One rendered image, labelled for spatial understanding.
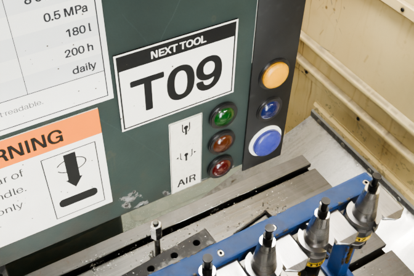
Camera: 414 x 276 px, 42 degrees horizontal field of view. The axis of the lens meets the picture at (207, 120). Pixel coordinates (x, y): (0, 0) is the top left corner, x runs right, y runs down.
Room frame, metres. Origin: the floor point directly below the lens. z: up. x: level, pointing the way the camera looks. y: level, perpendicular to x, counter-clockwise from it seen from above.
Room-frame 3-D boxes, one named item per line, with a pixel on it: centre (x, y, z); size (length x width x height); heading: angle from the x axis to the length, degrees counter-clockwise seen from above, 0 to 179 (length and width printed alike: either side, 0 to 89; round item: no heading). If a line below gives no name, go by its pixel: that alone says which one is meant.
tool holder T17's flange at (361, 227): (0.61, -0.29, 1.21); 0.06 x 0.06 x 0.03
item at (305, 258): (0.53, -0.15, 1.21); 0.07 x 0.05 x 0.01; 31
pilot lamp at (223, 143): (0.33, -0.01, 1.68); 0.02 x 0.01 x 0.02; 121
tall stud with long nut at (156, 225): (0.72, 0.11, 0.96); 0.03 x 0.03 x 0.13
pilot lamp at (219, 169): (0.33, -0.01, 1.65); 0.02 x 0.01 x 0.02; 121
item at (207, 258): (0.44, -0.01, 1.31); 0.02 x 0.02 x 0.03
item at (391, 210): (0.64, -0.34, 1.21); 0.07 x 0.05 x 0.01; 31
